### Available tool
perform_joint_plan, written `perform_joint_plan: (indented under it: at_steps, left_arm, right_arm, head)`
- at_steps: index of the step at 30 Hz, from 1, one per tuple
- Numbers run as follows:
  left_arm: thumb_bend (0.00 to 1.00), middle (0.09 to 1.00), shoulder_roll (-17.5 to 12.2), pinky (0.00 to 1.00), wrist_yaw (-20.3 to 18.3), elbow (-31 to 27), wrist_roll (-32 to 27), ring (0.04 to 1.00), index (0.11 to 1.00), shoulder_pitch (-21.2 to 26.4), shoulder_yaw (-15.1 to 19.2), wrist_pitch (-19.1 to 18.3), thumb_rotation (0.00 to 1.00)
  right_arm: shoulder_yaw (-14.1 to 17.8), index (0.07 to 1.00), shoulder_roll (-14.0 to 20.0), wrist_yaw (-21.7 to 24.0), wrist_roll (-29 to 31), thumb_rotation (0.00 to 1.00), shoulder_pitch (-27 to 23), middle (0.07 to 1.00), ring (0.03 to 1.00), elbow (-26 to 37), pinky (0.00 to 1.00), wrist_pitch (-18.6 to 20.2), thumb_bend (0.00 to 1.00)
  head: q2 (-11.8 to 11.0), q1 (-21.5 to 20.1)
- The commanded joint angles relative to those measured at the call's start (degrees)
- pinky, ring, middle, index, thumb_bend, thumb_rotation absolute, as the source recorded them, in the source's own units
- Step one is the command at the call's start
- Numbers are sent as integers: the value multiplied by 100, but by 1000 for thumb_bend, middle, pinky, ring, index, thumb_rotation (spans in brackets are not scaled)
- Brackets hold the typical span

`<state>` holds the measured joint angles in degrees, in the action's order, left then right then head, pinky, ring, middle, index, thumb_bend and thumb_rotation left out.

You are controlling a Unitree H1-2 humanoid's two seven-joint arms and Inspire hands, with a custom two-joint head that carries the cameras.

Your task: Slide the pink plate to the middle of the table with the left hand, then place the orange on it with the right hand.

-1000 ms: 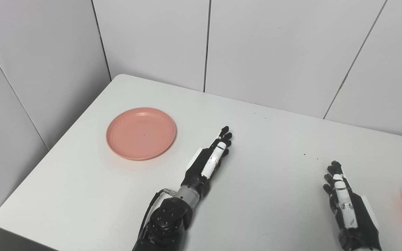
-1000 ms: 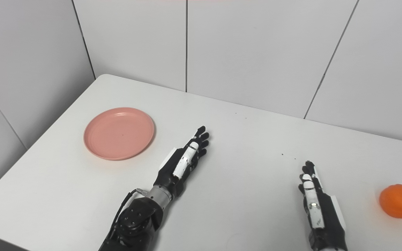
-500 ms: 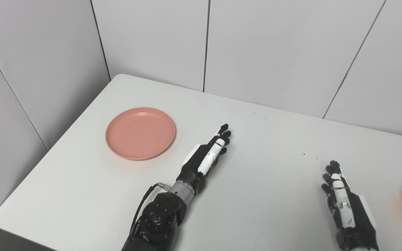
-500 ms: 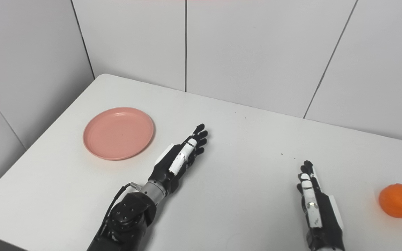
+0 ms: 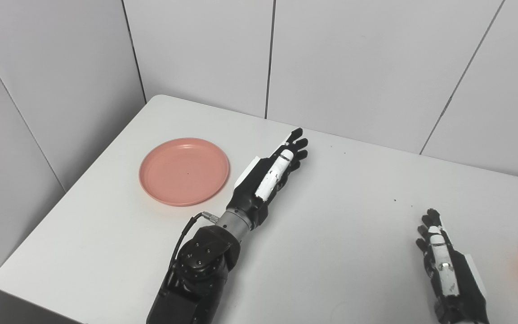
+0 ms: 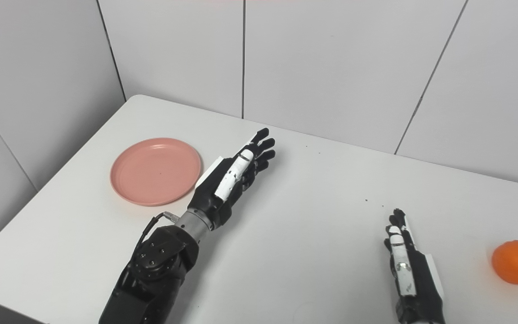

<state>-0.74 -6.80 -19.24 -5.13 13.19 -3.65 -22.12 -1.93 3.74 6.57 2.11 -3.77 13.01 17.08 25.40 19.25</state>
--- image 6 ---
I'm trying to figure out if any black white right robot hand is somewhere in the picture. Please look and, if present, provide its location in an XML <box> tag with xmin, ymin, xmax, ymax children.
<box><xmin>384</xmin><ymin>208</ymin><xmax>447</xmax><ymax>324</ymax></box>

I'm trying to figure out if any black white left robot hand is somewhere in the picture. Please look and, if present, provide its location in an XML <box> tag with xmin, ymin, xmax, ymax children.
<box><xmin>187</xmin><ymin>128</ymin><xmax>277</xmax><ymax>231</ymax></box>

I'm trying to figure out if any pink round plate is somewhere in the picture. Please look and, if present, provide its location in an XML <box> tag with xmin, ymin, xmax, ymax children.
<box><xmin>110</xmin><ymin>138</ymin><xmax>202</xmax><ymax>207</ymax></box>

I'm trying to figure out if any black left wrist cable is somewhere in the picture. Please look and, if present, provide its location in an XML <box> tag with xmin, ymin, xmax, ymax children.
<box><xmin>133</xmin><ymin>211</ymin><xmax>179</xmax><ymax>266</ymax></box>

